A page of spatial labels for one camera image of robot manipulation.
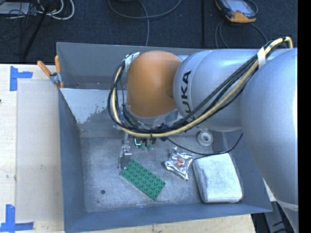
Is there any grey metal bin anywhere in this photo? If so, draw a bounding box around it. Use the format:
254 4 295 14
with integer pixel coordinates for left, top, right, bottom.
55 42 273 233

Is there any dark green flat block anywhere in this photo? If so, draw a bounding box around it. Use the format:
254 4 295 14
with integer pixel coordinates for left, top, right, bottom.
119 159 167 201

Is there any clear plastic packet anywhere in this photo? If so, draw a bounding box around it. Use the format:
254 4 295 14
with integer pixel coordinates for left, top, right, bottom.
164 147 195 181

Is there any white tape roll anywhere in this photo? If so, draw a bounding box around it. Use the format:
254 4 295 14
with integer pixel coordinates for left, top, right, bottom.
196 129 215 147

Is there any pale wood board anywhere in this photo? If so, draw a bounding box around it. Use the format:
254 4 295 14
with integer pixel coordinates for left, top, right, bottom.
15 78 65 224

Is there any white sponge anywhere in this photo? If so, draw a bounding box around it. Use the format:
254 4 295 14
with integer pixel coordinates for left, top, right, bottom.
192 152 244 204

